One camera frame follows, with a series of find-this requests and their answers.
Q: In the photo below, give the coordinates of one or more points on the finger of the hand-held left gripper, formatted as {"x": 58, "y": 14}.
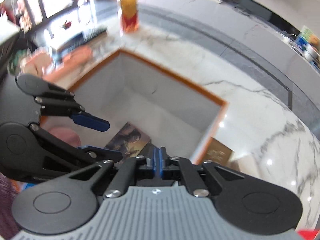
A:
{"x": 92, "y": 121}
{"x": 100, "y": 152}

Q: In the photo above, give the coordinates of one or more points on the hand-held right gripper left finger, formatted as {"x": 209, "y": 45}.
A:
{"x": 155, "y": 160}

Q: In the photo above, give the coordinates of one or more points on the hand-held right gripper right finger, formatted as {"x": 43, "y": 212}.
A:
{"x": 162, "y": 160}

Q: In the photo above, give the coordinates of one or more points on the art cover book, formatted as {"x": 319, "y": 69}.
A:
{"x": 130, "y": 137}

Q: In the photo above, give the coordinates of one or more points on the orange cardboard box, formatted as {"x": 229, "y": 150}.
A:
{"x": 162, "y": 110}

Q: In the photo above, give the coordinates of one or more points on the purple fluffy garment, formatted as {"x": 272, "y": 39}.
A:
{"x": 6, "y": 205}

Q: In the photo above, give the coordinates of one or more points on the blue and white box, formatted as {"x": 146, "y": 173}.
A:
{"x": 72, "y": 43}

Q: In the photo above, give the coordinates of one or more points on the red feather toy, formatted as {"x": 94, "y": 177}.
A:
{"x": 67, "y": 25}

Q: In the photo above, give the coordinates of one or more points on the iced tea bottle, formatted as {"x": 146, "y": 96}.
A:
{"x": 128, "y": 15}

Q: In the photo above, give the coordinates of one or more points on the white marble tv console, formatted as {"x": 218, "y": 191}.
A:
{"x": 225, "y": 17}

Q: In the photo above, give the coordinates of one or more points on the red cup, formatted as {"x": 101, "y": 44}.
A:
{"x": 310, "y": 235}

